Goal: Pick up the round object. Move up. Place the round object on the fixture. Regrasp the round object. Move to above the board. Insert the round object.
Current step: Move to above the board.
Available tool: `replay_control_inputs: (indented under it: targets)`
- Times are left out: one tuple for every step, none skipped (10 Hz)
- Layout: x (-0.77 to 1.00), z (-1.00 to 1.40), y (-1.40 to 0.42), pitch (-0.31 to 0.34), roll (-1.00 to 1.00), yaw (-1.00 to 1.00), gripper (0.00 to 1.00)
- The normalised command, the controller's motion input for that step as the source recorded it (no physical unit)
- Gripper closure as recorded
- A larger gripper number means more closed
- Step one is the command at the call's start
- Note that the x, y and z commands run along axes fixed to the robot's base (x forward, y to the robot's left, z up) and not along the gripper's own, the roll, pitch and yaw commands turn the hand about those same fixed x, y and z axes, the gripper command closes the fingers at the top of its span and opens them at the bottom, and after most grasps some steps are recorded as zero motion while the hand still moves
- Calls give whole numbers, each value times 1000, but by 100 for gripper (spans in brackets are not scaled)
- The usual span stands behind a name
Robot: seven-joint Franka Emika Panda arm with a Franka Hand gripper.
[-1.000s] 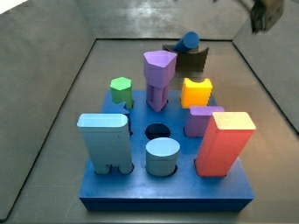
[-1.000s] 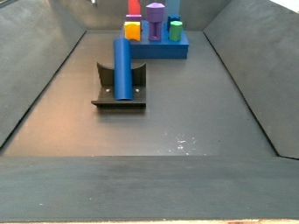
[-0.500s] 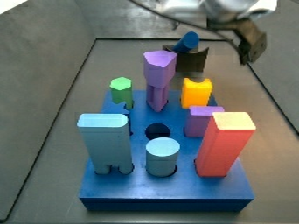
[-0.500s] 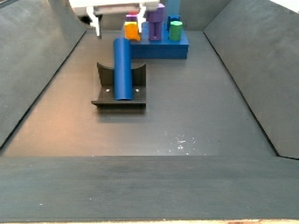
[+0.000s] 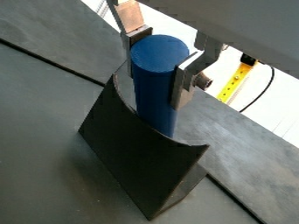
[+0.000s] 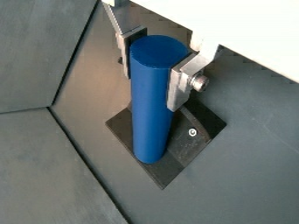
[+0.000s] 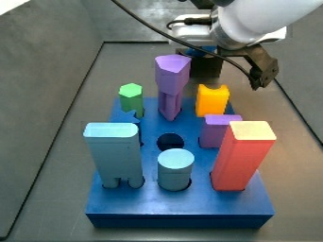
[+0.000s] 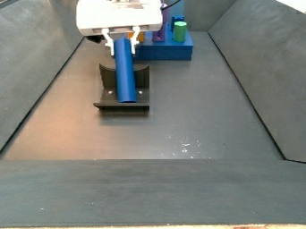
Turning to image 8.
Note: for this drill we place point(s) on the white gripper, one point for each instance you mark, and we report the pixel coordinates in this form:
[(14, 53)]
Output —
[(118, 16)]

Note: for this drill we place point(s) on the blue cylinder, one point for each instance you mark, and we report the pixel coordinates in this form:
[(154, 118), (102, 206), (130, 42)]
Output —
[(125, 71)]

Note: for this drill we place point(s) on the blue peg board base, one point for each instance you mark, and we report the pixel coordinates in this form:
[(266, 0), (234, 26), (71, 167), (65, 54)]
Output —
[(167, 50)]

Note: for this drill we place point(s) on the yellow notched block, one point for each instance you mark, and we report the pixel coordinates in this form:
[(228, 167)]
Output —
[(141, 36)]

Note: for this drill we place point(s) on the tall purple pentagon peg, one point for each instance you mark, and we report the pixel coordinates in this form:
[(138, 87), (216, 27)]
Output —
[(158, 35)]

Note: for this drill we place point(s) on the green hexagon peg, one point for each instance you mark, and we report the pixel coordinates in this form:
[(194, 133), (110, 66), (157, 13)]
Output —
[(179, 31)]

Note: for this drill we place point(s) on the dark blue star peg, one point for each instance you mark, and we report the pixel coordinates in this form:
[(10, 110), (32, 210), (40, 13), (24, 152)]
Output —
[(175, 19)]

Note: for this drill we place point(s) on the tall light blue block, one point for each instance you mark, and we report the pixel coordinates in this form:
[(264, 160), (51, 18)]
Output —
[(177, 8)]

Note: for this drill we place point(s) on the black curved cradle stand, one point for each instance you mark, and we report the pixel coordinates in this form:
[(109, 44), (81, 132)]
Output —
[(110, 96)]

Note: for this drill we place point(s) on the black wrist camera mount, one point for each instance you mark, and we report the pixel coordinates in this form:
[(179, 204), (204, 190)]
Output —
[(97, 38)]

